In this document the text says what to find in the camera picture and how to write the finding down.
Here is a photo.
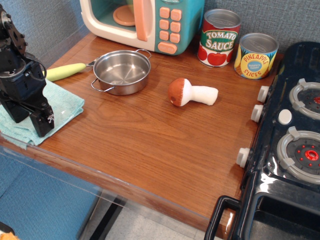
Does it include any black toy stove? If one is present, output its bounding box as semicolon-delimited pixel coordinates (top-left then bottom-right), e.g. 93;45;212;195
205;41;320;240

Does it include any light blue cloth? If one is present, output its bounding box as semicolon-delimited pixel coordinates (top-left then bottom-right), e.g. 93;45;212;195
0;80;85;149

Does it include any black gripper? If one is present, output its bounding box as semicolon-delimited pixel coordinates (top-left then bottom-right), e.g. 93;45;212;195
0;53;55;138

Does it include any toy microwave teal and cream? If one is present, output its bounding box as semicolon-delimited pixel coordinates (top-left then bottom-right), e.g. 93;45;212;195
80;0;205;56

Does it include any tomato sauce can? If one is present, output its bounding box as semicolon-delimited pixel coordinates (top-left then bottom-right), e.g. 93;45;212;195
197;8;242;67

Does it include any orange object bottom left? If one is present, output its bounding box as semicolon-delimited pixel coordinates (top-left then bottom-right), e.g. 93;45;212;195
0;222;19;240

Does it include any steel pot with handles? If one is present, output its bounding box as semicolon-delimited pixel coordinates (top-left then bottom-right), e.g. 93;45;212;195
91;49;152;96

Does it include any pineapple slices can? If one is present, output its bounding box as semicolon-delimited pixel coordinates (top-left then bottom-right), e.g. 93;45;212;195
234;33;279;80

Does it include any spoon with green handle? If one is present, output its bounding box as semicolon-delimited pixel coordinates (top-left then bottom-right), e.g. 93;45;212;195
45;60;96;82

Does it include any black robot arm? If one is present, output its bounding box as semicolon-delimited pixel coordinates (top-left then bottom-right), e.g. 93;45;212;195
0;8;55;137

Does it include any plush brown white mushroom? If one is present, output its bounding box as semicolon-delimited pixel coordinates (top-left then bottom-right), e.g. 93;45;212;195
167;78;219;107

